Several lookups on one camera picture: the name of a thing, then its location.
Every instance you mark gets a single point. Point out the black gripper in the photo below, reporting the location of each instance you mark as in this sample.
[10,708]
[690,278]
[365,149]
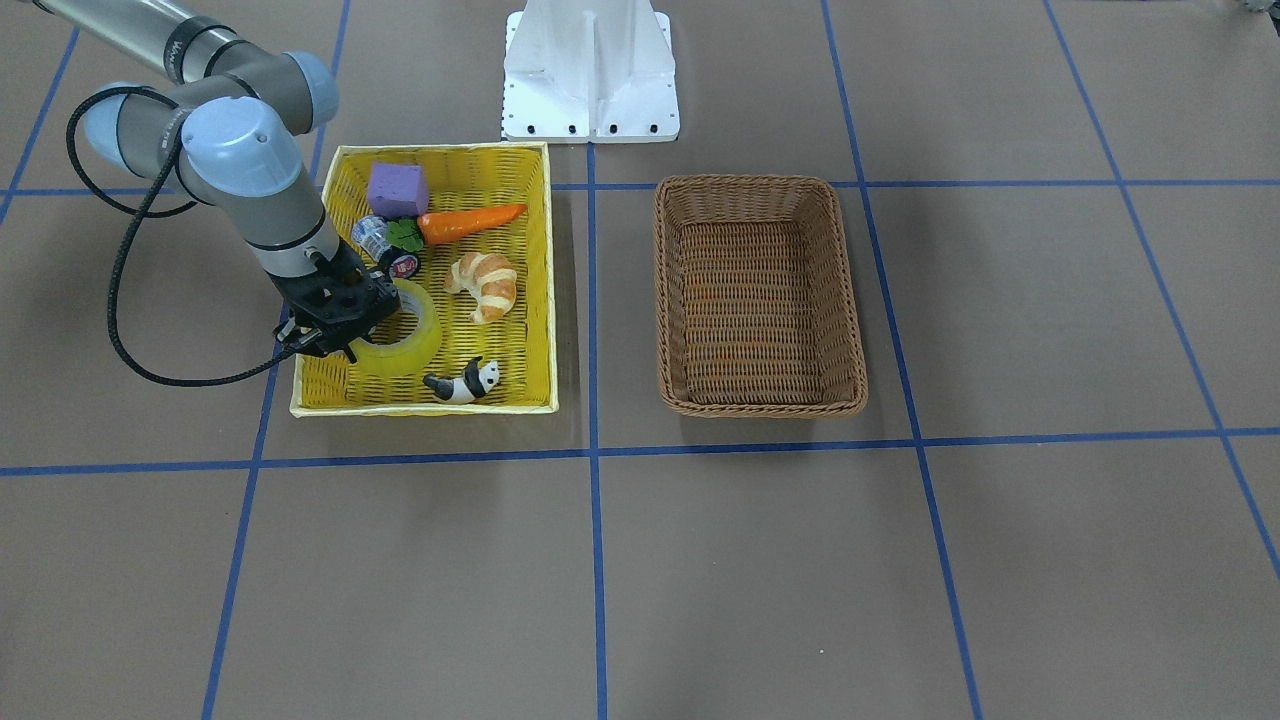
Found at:
[352,270]

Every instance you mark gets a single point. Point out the yellow clear tape roll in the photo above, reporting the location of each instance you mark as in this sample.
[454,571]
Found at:
[408,340]

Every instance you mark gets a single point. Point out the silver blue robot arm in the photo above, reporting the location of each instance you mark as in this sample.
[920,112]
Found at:
[224,134]

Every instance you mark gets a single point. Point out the yellow woven basket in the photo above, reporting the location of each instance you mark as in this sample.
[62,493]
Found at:
[523,343]

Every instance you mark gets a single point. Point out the brown wicker basket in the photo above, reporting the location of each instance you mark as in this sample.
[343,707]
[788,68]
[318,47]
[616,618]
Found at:
[754,300]

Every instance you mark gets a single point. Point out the orange toy carrot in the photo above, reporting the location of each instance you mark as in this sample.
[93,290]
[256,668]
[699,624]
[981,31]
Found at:
[439,227]

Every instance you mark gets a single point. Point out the toy panda figure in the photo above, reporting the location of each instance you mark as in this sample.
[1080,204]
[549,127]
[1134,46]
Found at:
[478,378]

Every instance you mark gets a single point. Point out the toy croissant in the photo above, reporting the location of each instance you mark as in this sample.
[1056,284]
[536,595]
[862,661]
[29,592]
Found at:
[490,278]

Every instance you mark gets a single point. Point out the purple foam cube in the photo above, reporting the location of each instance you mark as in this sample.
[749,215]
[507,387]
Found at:
[397,191]

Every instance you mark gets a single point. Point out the white camera mount stand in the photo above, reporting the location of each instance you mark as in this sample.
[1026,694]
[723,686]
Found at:
[589,72]

